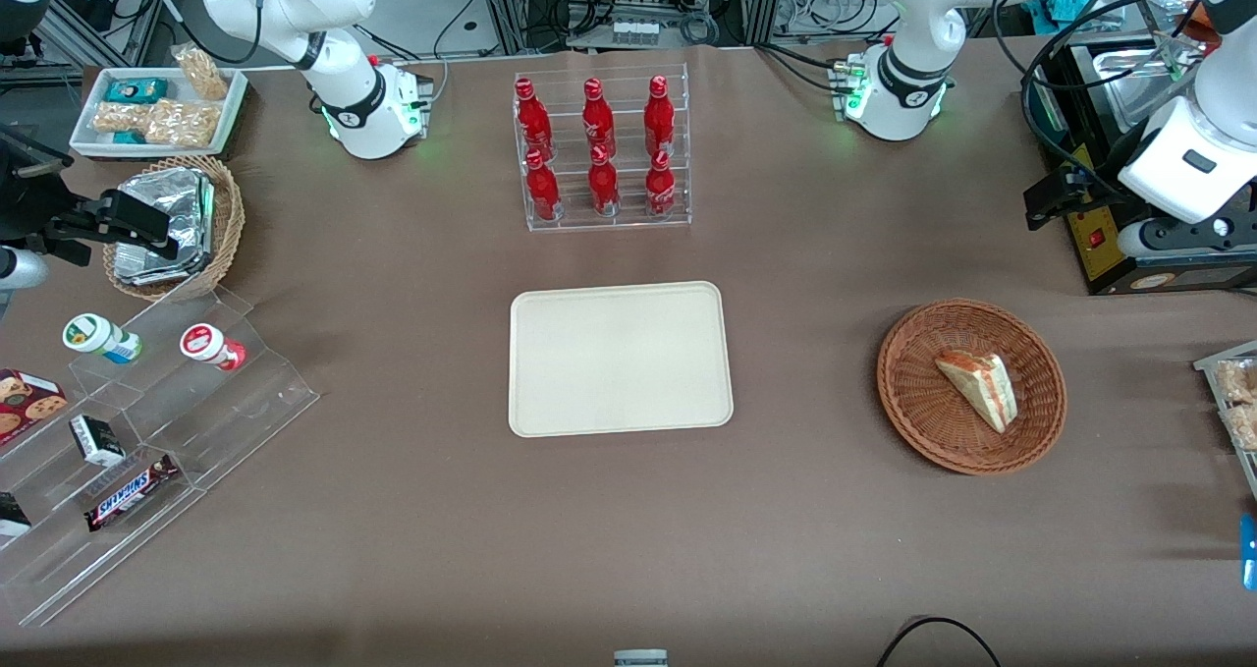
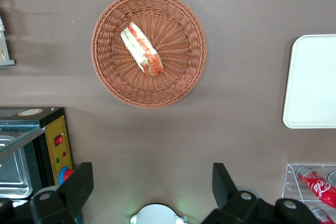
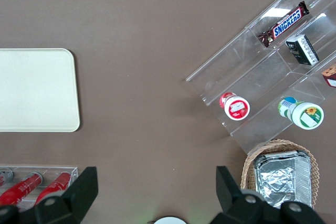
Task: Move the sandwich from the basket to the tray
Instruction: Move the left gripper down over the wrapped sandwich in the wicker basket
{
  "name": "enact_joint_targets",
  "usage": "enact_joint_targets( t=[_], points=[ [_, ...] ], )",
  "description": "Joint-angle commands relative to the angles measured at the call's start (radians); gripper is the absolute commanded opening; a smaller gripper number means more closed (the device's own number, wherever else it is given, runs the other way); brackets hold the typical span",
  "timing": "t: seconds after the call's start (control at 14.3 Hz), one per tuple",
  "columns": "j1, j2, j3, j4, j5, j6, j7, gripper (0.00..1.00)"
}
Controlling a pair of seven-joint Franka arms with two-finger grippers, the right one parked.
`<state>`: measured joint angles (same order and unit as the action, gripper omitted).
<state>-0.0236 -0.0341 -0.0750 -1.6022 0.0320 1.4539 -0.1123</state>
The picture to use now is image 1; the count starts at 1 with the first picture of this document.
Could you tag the light wicker basket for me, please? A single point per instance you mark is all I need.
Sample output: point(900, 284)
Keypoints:
point(228, 220)

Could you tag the green lid yogurt bottle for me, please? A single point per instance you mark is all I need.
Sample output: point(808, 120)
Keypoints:
point(98, 337)

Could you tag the black food warmer appliance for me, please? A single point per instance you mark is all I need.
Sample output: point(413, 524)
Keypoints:
point(1159, 279)

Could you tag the Snickers chocolate bar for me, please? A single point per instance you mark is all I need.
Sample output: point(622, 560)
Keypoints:
point(132, 492)

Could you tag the red cookie box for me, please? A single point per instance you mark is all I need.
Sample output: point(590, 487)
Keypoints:
point(27, 404)

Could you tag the grey camera stand top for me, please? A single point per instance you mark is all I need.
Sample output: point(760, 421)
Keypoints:
point(640, 658)

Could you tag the wrapped triangle sandwich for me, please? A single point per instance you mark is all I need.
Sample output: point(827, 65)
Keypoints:
point(982, 384)

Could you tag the large teal snack packet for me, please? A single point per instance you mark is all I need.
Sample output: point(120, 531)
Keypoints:
point(136, 89)

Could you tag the clear acrylic stepped shelf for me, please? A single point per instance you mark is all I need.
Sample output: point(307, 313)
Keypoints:
point(187, 421)

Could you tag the red cola bottle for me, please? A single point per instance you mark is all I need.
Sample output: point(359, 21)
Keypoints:
point(532, 117)
point(603, 188)
point(660, 190)
point(659, 117)
point(542, 191)
point(597, 119)

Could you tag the clear acrylic snack tray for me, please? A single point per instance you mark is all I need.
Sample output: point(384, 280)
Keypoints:
point(1213, 362)

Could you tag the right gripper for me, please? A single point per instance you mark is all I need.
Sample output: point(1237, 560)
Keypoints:
point(29, 211)

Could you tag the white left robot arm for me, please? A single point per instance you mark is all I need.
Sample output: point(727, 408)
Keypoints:
point(913, 68)

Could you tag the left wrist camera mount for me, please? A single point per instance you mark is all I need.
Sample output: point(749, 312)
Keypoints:
point(1178, 237)

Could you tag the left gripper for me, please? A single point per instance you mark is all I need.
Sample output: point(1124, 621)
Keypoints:
point(1108, 170)

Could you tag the cream plastic serving tray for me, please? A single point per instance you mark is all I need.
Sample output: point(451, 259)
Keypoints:
point(619, 358)

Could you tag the brown round wicker basket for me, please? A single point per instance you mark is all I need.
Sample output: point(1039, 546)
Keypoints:
point(923, 402)

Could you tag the blue plastic object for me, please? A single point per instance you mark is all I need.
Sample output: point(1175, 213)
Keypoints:
point(1250, 549)

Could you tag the rice cracker snack bag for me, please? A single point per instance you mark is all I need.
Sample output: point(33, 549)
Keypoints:
point(120, 117)
point(1245, 427)
point(185, 123)
point(1239, 382)
point(202, 73)

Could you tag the red lid yogurt bottle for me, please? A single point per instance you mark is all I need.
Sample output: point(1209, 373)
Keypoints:
point(209, 345)

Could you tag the small black white box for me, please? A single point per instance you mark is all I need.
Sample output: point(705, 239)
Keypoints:
point(96, 439)

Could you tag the clear acrylic bottle rack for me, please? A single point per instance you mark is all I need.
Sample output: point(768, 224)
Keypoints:
point(628, 217)

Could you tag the small teal snack packet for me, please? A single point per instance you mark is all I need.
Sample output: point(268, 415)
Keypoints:
point(130, 138)

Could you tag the white rectangular snack tray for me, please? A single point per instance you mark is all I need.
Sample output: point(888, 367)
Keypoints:
point(93, 141)

